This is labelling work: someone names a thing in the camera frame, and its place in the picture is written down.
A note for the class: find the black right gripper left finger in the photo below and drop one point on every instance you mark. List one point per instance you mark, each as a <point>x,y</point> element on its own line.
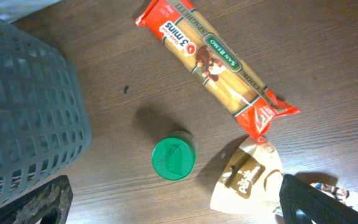
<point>49,203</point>

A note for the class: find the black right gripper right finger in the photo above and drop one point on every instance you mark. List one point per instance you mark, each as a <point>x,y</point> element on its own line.
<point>302,203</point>

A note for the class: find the beige snack pouch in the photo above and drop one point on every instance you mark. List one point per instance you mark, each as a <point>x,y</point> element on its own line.
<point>251,181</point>

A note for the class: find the grey plastic lattice basket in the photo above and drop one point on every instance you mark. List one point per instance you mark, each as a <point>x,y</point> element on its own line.
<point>43,121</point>

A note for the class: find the green lid glass jar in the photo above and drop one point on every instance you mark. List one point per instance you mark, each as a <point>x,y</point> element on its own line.
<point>174,157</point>

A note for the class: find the San Remo spaghetti packet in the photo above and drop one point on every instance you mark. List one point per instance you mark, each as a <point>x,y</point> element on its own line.
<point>198,45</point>

